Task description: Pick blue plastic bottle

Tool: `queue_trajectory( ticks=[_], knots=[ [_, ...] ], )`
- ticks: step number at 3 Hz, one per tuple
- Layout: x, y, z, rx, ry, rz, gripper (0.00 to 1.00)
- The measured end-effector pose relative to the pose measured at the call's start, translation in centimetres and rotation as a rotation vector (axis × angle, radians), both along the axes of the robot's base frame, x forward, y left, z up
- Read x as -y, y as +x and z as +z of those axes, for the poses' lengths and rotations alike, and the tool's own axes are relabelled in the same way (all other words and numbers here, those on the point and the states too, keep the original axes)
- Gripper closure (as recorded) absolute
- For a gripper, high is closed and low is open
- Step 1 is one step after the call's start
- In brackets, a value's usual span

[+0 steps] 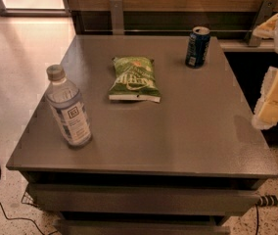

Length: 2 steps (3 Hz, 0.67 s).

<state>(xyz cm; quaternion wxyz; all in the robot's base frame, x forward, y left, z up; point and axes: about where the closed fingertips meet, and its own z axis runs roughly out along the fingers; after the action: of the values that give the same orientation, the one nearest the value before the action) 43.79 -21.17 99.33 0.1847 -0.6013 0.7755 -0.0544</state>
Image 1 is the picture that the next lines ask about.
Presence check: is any metal bracket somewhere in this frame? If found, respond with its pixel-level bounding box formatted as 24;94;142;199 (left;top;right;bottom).
245;0;278;47
110;0;124;35

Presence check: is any thin black floor cable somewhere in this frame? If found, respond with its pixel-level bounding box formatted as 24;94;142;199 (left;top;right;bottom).
0;199;60;235

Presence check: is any clear plastic water bottle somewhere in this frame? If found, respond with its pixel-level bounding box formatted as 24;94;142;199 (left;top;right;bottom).
45;65;92;147

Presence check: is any grey drawer cabinet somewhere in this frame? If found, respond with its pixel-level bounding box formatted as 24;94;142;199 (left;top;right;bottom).
8;35;278;235

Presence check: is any left metal bracket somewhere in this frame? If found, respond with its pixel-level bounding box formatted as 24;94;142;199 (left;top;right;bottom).
110;0;124;35

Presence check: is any blue soda can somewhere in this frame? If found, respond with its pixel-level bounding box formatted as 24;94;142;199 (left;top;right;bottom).
185;26;210;68

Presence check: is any green chip bag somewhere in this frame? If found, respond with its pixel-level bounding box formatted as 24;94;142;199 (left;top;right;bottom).
109;56;161;103

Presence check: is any right metal bracket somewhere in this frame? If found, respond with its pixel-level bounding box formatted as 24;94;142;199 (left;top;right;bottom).
245;0;278;47

